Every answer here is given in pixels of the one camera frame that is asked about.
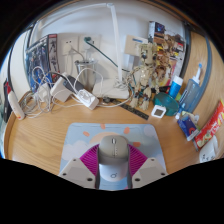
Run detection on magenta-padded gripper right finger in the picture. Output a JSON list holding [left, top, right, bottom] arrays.
[[127, 143, 168, 189]]

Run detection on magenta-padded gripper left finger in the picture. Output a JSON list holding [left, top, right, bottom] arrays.
[[58, 143, 101, 190]]

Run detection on light grey computer mouse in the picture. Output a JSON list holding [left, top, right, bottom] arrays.
[[97, 134, 131, 183]]

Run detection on blue cloud-print mouse pad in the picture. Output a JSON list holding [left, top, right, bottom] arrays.
[[59, 122, 168, 176]]

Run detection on small blue packet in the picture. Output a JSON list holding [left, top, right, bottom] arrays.
[[177, 113, 201, 142]]

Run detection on small white square clock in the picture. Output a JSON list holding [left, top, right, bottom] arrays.
[[150, 104, 167, 119]]

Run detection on black ruler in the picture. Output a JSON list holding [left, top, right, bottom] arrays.
[[119, 103, 150, 121]]

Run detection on white mug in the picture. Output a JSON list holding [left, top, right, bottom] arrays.
[[198, 134, 221, 164]]

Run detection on teal bowl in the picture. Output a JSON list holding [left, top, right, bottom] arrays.
[[153, 92, 180, 117]]

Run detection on red chips can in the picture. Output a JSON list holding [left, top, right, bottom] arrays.
[[194, 99, 224, 150]]

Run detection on large white power adapter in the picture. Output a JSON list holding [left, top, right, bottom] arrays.
[[49, 76, 73, 103]]

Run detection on white multi-port charger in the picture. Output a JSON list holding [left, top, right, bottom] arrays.
[[36, 84, 52, 102]]

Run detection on black power adapter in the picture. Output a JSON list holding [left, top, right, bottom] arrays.
[[63, 74, 84, 94]]

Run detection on clear blue pump bottle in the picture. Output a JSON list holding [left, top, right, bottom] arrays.
[[179, 63, 204, 114]]

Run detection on white red-capped pump bottle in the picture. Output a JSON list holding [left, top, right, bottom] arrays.
[[3, 79, 26, 121]]

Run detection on clear glass tumbler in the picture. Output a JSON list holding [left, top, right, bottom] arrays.
[[74, 59, 98, 91]]

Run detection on brown tree creature figure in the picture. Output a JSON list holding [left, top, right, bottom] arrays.
[[128, 42, 174, 111]]

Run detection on robot model kit box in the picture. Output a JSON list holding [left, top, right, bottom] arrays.
[[24, 33, 61, 94]]

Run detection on white desk lamp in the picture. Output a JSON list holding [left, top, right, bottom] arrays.
[[31, 2, 132, 100]]

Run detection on beige card box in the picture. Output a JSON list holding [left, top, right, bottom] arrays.
[[124, 34, 149, 58]]

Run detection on colourful comic-print box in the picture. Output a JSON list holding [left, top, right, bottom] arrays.
[[148, 20, 187, 88]]

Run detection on white wall socket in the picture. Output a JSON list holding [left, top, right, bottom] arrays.
[[60, 35, 79, 56], [78, 34, 101, 54]]

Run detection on green cable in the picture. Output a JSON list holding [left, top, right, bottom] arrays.
[[83, 36, 131, 73]]

